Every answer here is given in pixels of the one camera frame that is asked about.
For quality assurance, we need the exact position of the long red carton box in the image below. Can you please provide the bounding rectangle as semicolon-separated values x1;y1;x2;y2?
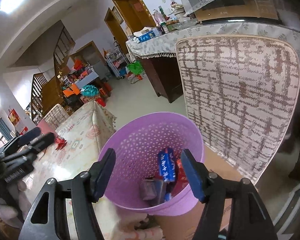
171;159;189;197

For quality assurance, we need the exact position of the blue herbal medicine box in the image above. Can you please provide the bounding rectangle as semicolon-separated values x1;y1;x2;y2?
158;147;176;183

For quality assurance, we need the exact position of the pink thermos bottle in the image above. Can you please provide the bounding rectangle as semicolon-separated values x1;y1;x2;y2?
37;119;58;137

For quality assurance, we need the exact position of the red crumpled wrapper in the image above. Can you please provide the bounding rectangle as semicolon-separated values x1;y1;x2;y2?
55;137;67;150

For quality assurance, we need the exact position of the right patterned chair back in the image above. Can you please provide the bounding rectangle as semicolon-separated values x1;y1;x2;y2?
43;104;69;129

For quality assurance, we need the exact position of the patterned chair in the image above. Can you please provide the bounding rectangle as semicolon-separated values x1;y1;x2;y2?
43;104;69;129
175;35;300;183

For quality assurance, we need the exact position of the wooden staircase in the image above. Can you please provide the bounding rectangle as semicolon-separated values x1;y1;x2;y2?
30;27;75;124

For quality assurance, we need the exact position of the small blue grey box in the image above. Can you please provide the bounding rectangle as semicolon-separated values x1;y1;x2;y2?
139;178;167;206

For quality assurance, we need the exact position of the purple plastic waste basket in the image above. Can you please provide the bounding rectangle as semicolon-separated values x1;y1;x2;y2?
99;112;204;216

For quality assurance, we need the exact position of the near patterned chair back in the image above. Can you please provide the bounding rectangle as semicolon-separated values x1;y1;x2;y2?
175;35;300;183

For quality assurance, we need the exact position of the sideboard with patterned cloth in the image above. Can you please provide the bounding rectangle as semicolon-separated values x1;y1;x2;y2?
127;22;300;115

